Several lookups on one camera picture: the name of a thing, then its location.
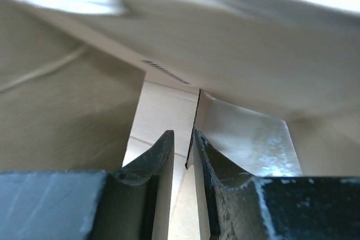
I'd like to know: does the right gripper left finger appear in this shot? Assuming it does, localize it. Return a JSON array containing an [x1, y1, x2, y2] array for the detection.
[[1, 130, 174, 239]]

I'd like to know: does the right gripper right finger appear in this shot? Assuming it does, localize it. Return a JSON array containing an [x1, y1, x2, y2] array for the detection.
[[193, 131, 359, 239]]

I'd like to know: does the brown cardboard box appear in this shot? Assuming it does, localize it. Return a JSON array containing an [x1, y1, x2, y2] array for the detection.
[[0, 0, 360, 240]]

